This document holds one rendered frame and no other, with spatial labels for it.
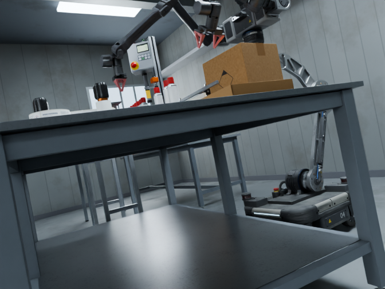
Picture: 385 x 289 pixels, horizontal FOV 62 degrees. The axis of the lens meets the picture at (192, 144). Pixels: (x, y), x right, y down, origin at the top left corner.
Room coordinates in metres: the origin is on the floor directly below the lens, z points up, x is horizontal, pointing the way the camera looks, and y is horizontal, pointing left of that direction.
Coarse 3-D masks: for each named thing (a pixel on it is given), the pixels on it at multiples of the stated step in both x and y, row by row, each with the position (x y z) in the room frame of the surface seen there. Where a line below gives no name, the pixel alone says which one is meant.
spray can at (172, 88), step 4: (168, 80) 1.66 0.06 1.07; (172, 80) 1.66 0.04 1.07; (168, 84) 1.66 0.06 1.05; (172, 84) 1.65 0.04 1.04; (168, 88) 1.65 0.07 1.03; (172, 88) 1.65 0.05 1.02; (176, 88) 1.66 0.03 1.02; (168, 92) 1.66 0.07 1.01; (172, 92) 1.65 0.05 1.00; (176, 92) 1.66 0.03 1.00; (172, 96) 1.65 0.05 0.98; (176, 96) 1.65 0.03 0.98; (172, 100) 1.65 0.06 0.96; (176, 100) 1.65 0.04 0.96
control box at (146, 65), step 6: (144, 42) 2.15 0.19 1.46; (132, 48) 2.16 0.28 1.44; (132, 54) 2.16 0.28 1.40; (138, 54) 2.16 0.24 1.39; (132, 60) 2.16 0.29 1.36; (138, 60) 2.16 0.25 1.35; (144, 60) 2.15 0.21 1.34; (150, 60) 2.15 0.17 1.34; (138, 66) 2.16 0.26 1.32; (144, 66) 2.15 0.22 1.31; (150, 66) 2.15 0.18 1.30; (132, 72) 2.17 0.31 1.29; (138, 72) 2.20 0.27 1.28; (144, 72) 2.23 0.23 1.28
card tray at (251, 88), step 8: (280, 80) 1.08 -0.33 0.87; (288, 80) 1.10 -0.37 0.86; (224, 88) 1.02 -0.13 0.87; (232, 88) 0.99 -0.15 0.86; (240, 88) 1.00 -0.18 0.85; (248, 88) 1.02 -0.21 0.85; (256, 88) 1.03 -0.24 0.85; (264, 88) 1.05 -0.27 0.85; (272, 88) 1.06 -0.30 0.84; (280, 88) 1.08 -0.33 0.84; (288, 88) 1.10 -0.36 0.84; (208, 96) 1.12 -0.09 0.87; (216, 96) 1.07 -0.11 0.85
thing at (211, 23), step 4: (208, 16) 1.46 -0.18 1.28; (212, 16) 1.45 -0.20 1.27; (208, 20) 1.47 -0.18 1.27; (212, 20) 1.46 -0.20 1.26; (216, 20) 1.46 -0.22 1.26; (208, 24) 1.47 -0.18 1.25; (212, 24) 1.47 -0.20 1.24; (216, 24) 1.48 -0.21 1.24; (200, 28) 1.49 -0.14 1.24; (204, 28) 1.47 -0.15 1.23; (208, 28) 1.47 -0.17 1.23; (212, 28) 1.48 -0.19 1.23; (216, 28) 1.49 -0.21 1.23; (220, 28) 1.52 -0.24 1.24
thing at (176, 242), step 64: (64, 128) 0.77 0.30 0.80; (128, 128) 0.84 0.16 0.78; (192, 128) 0.93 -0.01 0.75; (0, 192) 0.69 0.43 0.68; (0, 256) 0.68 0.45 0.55; (64, 256) 1.87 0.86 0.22; (128, 256) 1.63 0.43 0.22; (192, 256) 1.44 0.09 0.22; (256, 256) 1.29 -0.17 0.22; (320, 256) 1.17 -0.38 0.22; (384, 256) 1.24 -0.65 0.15
